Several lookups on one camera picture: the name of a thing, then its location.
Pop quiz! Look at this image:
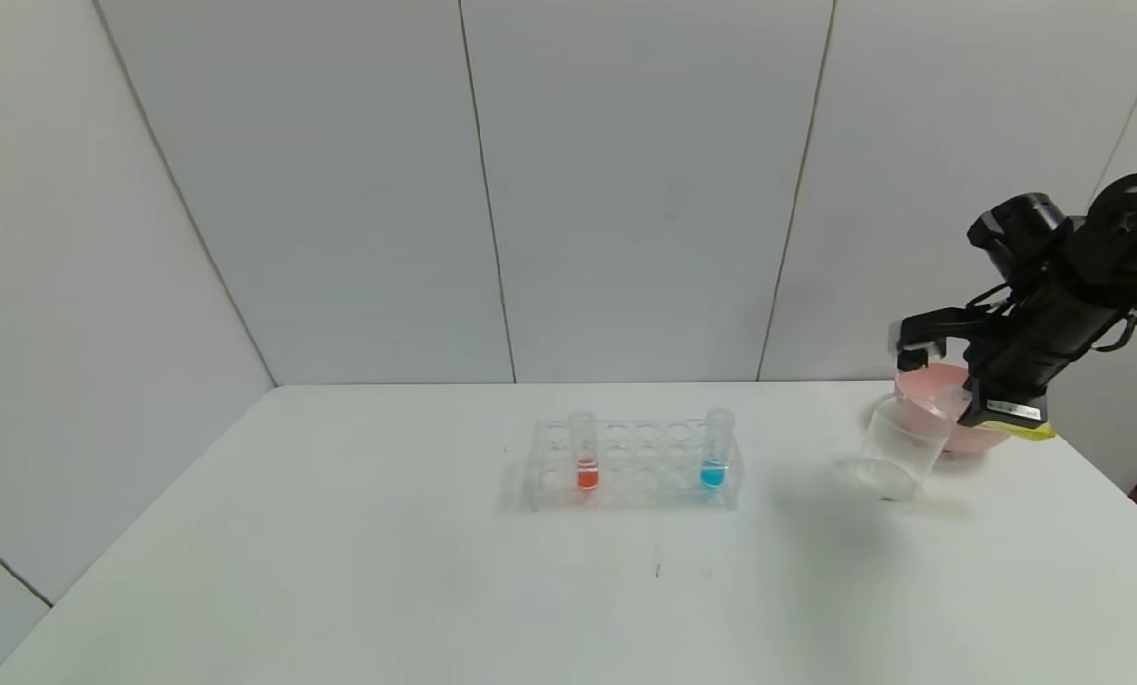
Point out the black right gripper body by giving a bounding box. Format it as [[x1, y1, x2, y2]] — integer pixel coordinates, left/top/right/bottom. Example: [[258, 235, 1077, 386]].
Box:
[[956, 335, 1049, 430]]

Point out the test tube with yellow pigment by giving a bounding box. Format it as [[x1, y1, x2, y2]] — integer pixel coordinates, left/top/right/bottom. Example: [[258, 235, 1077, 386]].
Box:
[[944, 381, 1059, 442]]

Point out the test tube with blue pigment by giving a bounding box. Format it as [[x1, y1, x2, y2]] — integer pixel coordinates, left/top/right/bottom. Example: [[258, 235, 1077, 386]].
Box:
[[701, 409, 735, 492]]

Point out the clear plastic beaker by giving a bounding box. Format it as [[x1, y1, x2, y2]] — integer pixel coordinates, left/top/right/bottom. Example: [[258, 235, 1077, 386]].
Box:
[[853, 395, 950, 502]]

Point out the clear plastic test tube rack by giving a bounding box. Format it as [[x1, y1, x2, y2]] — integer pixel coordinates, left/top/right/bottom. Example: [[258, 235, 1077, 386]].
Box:
[[525, 416, 743, 512]]

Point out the test tube with red pigment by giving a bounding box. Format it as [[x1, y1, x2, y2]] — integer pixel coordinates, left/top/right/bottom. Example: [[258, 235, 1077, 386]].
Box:
[[569, 412, 600, 492]]

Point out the pink bowl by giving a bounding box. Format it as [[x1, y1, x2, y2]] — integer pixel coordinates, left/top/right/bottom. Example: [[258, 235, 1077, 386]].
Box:
[[894, 363, 1026, 455]]

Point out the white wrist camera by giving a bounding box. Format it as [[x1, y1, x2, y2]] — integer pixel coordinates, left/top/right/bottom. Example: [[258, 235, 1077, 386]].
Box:
[[888, 309, 973, 374]]

